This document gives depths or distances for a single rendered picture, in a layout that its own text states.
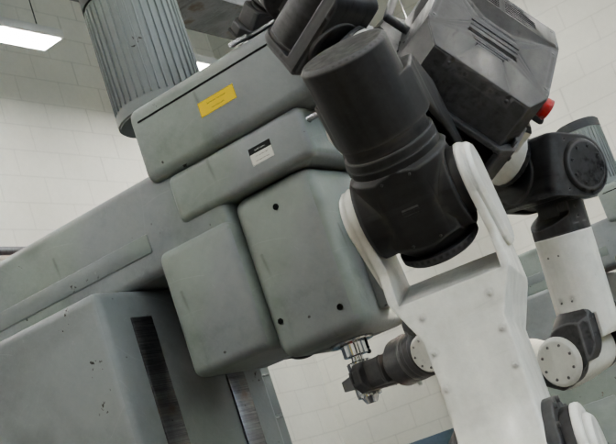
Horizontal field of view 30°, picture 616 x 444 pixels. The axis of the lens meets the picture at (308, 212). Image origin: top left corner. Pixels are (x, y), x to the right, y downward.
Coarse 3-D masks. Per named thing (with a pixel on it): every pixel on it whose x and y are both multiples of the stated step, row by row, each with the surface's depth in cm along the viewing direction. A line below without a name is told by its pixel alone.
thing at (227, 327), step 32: (224, 224) 218; (192, 256) 221; (224, 256) 217; (192, 288) 221; (224, 288) 217; (256, 288) 215; (192, 320) 221; (224, 320) 217; (256, 320) 213; (192, 352) 221; (224, 352) 217; (256, 352) 214
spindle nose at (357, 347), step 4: (356, 340) 213; (360, 340) 214; (364, 340) 215; (348, 344) 213; (352, 344) 213; (356, 344) 213; (360, 344) 213; (364, 344) 214; (340, 348) 215; (344, 348) 214; (348, 348) 213; (352, 348) 213; (356, 348) 213; (360, 348) 213; (364, 348) 214; (344, 352) 214; (348, 352) 213; (352, 352) 213; (356, 352) 213; (360, 352) 213; (364, 352) 214; (344, 356) 214; (348, 356) 213
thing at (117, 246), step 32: (128, 192) 232; (160, 192) 227; (96, 224) 236; (128, 224) 231; (160, 224) 227; (192, 224) 222; (32, 256) 246; (64, 256) 241; (96, 256) 236; (128, 256) 231; (160, 256) 227; (0, 288) 251; (32, 288) 246; (64, 288) 240; (96, 288) 236; (128, 288) 232; (160, 288) 238; (0, 320) 250; (32, 320) 246
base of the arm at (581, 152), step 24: (552, 144) 170; (576, 144) 171; (528, 168) 172; (552, 168) 170; (576, 168) 170; (600, 168) 173; (504, 192) 177; (528, 192) 173; (552, 192) 169; (576, 192) 170
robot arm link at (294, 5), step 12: (264, 0) 177; (276, 0) 178; (288, 0) 172; (300, 0) 170; (312, 0) 168; (276, 12) 179; (288, 12) 171; (300, 12) 170; (312, 12) 169; (276, 24) 173; (288, 24) 171; (300, 24) 170; (276, 36) 173; (288, 36) 172; (288, 48) 172
